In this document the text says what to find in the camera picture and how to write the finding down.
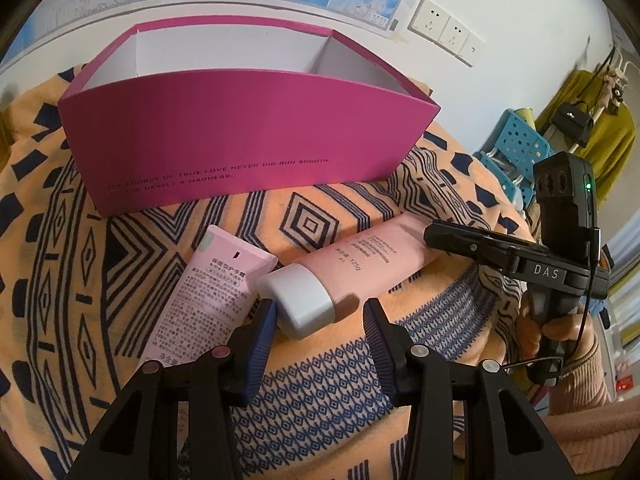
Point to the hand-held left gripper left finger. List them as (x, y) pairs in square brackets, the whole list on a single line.
[(260, 345)]

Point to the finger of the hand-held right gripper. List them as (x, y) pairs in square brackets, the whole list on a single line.
[(465, 245), (480, 230)]

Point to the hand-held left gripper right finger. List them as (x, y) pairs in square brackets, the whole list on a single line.
[(380, 355)]

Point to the pink hand cream tube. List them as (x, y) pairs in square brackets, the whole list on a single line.
[(210, 285)]

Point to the pink tube with white cap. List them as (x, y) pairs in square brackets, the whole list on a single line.
[(360, 265)]

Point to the magenta cardboard box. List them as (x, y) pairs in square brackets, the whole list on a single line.
[(225, 130)]

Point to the person's right forearm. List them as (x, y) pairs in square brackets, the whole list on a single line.
[(585, 385)]

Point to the person's right hand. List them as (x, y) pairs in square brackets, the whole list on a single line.
[(557, 330)]

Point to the blue perforated plastic basket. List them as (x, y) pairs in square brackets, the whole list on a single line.
[(520, 140), (500, 172)]

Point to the white coat rack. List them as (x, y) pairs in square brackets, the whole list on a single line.
[(580, 142)]

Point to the mustard yellow sweater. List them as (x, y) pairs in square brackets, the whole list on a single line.
[(610, 145)]

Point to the orange patterned blanket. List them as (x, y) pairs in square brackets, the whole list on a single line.
[(310, 410)]

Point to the pale window curtain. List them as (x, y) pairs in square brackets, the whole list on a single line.
[(625, 270)]

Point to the black handbag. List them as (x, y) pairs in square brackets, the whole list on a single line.
[(572, 122)]

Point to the yellow-green bottle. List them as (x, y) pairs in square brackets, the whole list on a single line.
[(524, 113)]

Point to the small plush pendant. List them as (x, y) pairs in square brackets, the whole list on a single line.
[(614, 85)]

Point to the small red object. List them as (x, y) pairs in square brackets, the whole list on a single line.
[(625, 385)]

